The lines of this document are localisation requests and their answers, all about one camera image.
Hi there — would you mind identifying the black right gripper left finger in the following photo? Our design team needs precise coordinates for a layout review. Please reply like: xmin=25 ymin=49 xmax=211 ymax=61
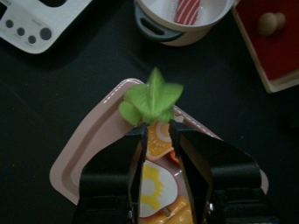
xmin=71 ymin=122 xmax=149 ymax=224

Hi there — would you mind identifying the pink toy tray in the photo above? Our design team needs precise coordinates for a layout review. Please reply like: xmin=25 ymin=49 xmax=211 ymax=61
xmin=49 ymin=77 xmax=270 ymax=206

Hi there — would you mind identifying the white toy fried egg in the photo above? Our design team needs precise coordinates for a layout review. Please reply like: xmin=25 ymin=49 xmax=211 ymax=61
xmin=137 ymin=159 xmax=179 ymax=219

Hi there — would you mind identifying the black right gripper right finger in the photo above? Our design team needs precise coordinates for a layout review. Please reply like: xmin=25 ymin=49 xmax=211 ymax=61
xmin=167 ymin=119 xmax=282 ymax=224

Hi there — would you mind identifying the red striped toy bacon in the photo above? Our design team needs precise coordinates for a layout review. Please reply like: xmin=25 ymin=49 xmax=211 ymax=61
xmin=172 ymin=0 xmax=201 ymax=26

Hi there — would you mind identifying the cream toy pot grey handle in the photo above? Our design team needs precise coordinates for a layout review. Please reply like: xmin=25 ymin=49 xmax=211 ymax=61
xmin=133 ymin=0 xmax=235 ymax=47

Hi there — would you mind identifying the white toy appliance with buttons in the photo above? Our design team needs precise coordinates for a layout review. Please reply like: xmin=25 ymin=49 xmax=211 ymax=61
xmin=0 ymin=0 xmax=93 ymax=55

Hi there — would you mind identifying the red wooden lid with knob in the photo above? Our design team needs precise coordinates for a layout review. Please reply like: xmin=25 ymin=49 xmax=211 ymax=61
xmin=230 ymin=0 xmax=299 ymax=95

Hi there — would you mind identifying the orange toy food slice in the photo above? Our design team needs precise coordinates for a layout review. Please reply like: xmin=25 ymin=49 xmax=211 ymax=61
xmin=144 ymin=120 xmax=175 ymax=161

